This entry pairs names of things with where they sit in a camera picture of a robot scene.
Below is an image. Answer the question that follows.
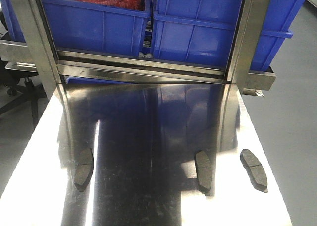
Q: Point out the brake pad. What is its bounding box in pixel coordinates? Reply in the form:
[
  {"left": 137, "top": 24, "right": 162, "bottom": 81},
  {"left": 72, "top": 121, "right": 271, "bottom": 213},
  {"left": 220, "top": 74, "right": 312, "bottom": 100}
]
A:
[
  {"left": 195, "top": 150, "right": 212, "bottom": 196},
  {"left": 240, "top": 149, "right": 268, "bottom": 193},
  {"left": 73, "top": 148, "right": 94, "bottom": 192}
]

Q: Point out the right blue plastic bin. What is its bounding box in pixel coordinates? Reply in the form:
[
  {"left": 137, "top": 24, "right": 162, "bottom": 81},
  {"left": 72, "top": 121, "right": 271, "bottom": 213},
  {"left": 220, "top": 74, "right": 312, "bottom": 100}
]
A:
[{"left": 151, "top": 0, "right": 305, "bottom": 71}]

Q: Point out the blue plastic bin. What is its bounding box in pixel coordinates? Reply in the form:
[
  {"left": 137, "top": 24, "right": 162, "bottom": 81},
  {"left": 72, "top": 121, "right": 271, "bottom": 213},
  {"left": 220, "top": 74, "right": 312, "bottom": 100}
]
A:
[
  {"left": 41, "top": 0, "right": 151, "bottom": 56},
  {"left": 151, "top": 0, "right": 305, "bottom": 71}
]

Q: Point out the left blue plastic bin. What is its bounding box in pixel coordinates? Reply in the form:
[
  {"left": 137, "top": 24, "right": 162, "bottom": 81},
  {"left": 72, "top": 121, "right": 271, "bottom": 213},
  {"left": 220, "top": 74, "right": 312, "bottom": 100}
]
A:
[{"left": 41, "top": 0, "right": 151, "bottom": 56}]

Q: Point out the far left blue bin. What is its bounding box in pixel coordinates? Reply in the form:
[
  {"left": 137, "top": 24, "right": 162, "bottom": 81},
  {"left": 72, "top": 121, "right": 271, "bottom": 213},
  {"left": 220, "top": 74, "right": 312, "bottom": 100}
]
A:
[{"left": 0, "top": 0, "right": 26, "bottom": 43}]

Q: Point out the stainless steel shelf frame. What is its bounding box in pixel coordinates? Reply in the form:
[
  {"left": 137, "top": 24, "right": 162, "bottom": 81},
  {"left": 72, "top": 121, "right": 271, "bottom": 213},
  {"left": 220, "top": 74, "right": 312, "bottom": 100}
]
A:
[{"left": 0, "top": 0, "right": 276, "bottom": 96}]

